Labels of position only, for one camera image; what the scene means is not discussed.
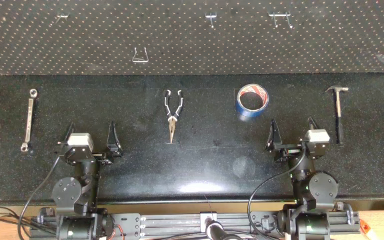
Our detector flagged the black pegboard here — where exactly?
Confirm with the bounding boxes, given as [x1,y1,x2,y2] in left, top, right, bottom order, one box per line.
[0,0,384,76]

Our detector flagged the roll of blue tape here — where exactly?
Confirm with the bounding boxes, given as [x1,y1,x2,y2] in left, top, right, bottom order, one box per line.
[234,83,270,119]

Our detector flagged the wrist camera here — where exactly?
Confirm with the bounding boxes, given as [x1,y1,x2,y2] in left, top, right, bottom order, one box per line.
[303,129,331,145]
[66,133,95,153]

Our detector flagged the orange and white object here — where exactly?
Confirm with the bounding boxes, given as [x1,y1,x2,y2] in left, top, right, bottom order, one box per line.
[359,219,379,240]

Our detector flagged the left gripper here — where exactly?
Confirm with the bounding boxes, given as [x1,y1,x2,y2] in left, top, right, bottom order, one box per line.
[55,120,123,165]

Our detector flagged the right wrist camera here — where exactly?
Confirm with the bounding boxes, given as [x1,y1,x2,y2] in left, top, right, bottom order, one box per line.
[303,129,331,145]

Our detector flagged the mounting rail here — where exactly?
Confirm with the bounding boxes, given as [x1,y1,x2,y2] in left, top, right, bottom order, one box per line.
[28,206,361,240]

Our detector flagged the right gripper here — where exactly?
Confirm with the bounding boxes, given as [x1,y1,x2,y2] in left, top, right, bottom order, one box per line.
[265,116,331,163]

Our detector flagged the hammer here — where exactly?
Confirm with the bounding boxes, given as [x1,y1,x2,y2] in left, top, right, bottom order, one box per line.
[324,85,350,146]

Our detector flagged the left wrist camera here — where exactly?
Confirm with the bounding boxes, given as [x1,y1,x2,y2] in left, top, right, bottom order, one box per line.
[66,133,95,153]

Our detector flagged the black and white pliers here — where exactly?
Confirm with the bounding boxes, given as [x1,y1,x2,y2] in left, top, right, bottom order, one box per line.
[163,89,185,145]

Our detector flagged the wrench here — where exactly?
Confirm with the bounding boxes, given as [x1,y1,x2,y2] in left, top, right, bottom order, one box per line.
[20,88,39,153]

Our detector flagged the thin black wires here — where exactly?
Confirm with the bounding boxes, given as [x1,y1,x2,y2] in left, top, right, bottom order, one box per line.
[0,205,58,239]

